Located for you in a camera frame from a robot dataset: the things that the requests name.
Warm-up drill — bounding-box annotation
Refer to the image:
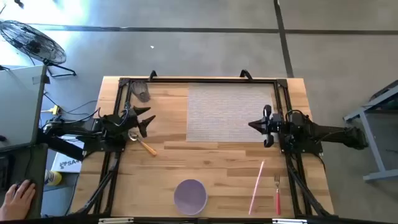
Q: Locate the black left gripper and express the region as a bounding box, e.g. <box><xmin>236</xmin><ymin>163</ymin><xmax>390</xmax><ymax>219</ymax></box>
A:
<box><xmin>104</xmin><ymin>106</ymin><xmax>157</xmax><ymax>142</ymax></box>

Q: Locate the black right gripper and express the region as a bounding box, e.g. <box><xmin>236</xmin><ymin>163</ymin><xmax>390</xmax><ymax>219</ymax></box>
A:
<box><xmin>248</xmin><ymin>105</ymin><xmax>283</xmax><ymax>148</ymax></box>

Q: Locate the black mesh pen cup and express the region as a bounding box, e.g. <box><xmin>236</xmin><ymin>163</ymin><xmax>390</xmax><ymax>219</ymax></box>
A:
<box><xmin>129</xmin><ymin>80</ymin><xmax>152</xmax><ymax>103</ymax></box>

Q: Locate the wooden-handled metal spoon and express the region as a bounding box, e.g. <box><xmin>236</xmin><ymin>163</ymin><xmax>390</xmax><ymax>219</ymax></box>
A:
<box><xmin>128</xmin><ymin>130</ymin><xmax>158</xmax><ymax>157</ymax></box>

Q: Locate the pink drinking straw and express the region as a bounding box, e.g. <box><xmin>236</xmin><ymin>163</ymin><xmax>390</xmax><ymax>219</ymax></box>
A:
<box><xmin>248</xmin><ymin>159</ymin><xmax>266</xmax><ymax>216</ymax></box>

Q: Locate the red-handled metal fork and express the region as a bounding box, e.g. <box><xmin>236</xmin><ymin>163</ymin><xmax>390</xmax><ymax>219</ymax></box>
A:
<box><xmin>273</xmin><ymin>174</ymin><xmax>282</xmax><ymax>216</ymax></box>

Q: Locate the purple plastic bowl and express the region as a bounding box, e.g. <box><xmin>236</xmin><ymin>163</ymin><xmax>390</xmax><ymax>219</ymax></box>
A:
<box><xmin>173</xmin><ymin>179</ymin><xmax>208</xmax><ymax>216</ymax></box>

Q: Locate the grey woven placemat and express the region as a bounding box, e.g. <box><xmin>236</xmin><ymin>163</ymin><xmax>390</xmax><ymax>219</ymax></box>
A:
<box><xmin>185</xmin><ymin>82</ymin><xmax>276</xmax><ymax>143</ymax></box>

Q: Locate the white cardboard box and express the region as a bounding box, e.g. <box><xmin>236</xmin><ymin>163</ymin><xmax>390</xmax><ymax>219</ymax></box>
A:
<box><xmin>50</xmin><ymin>135</ymin><xmax>85</xmax><ymax>174</ymax></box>

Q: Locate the grey metal cart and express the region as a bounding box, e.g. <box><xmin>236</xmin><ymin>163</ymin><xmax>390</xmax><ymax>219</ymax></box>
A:
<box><xmin>343</xmin><ymin>79</ymin><xmax>398</xmax><ymax>183</ymax></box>

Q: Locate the black metal floor fan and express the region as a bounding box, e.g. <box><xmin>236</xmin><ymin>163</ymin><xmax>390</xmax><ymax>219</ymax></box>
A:
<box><xmin>0</xmin><ymin>19</ymin><xmax>77</xmax><ymax>78</ymax></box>

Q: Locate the black keyboard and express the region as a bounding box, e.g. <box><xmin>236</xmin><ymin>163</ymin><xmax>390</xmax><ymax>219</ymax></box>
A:
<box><xmin>0</xmin><ymin>154</ymin><xmax>15</xmax><ymax>191</ymax></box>

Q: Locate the person's hand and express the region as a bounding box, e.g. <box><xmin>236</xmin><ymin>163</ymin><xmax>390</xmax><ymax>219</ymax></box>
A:
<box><xmin>0</xmin><ymin>179</ymin><xmax>37</xmax><ymax>222</ymax></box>

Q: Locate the black floor cable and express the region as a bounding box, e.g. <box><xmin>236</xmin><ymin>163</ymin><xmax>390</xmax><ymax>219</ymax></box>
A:
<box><xmin>58</xmin><ymin>99</ymin><xmax>100</xmax><ymax>123</ymax></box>

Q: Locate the black aluminium table frame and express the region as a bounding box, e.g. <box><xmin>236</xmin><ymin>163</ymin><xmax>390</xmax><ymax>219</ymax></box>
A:
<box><xmin>70</xmin><ymin>77</ymin><xmax>334</xmax><ymax>218</ymax></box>

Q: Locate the silver metal bracket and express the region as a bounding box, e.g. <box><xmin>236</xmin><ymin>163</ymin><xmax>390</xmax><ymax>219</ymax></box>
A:
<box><xmin>98</xmin><ymin>217</ymin><xmax>134</xmax><ymax>224</ymax></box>
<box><xmin>272</xmin><ymin>218</ymin><xmax>308</xmax><ymax>224</ymax></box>

